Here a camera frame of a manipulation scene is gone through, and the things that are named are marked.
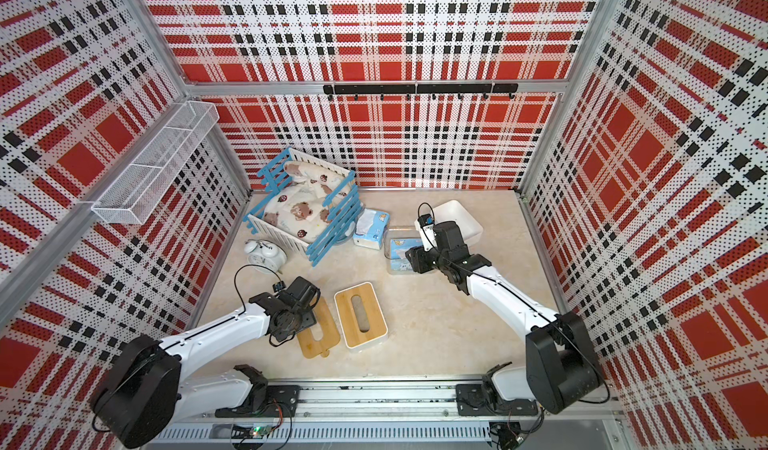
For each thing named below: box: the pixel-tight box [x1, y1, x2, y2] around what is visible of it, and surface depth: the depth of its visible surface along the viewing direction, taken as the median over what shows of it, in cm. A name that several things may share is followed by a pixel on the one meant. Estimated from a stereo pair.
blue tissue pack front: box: [389, 238, 422, 271], surface depth 98 cm
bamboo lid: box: [297, 296, 341, 358], surface depth 85 cm
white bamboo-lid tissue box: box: [334, 281, 389, 352], surface depth 85 cm
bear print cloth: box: [263, 161, 351, 244], surface depth 107 cm
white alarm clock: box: [244, 239, 288, 274], surface depth 92 cm
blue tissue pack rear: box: [352, 208, 391, 250], surface depth 104 cm
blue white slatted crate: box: [289, 148, 365, 267], surface depth 103 cm
